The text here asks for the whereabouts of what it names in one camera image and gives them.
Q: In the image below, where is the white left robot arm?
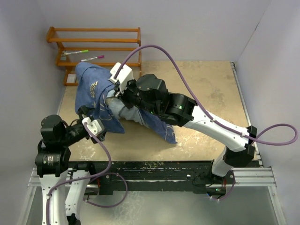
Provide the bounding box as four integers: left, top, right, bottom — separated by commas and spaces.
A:
35, 105, 105, 225

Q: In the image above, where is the small white box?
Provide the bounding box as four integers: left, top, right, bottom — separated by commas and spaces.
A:
66, 74, 76, 83

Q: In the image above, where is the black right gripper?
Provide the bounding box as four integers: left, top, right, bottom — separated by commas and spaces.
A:
114, 78, 160, 116

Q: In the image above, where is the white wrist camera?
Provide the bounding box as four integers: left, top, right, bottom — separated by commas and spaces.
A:
82, 117, 105, 136
109, 62, 134, 94

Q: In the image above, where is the pink capped marker pen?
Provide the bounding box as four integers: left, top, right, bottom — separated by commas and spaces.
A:
80, 55, 105, 62

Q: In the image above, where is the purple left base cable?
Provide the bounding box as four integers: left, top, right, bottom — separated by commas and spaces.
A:
83, 172, 128, 208

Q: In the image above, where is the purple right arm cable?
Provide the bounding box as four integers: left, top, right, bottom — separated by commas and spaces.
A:
113, 44, 299, 147

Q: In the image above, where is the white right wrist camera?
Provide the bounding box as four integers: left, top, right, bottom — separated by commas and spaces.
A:
109, 62, 134, 94

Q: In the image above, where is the blue pillowcase with yellow drawings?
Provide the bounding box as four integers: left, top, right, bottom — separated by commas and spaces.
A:
75, 62, 177, 144

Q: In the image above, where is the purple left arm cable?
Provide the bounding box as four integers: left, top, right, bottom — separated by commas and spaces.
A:
45, 121, 112, 225

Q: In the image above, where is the orange wooden shelf rack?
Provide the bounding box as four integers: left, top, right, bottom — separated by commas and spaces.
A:
46, 27, 142, 86

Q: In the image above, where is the green capped marker pen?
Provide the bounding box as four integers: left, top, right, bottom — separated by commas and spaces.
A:
63, 50, 89, 55

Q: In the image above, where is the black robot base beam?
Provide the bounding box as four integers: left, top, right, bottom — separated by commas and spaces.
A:
67, 160, 261, 195

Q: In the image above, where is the aluminium table edge rail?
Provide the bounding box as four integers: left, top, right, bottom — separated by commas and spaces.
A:
230, 62, 276, 187

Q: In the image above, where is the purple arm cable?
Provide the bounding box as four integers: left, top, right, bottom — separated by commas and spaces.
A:
45, 121, 112, 225
113, 44, 299, 147

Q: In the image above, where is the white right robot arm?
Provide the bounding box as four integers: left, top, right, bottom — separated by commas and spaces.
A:
109, 74, 256, 183

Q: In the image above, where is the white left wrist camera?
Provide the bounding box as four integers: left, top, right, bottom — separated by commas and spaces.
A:
82, 117, 105, 136

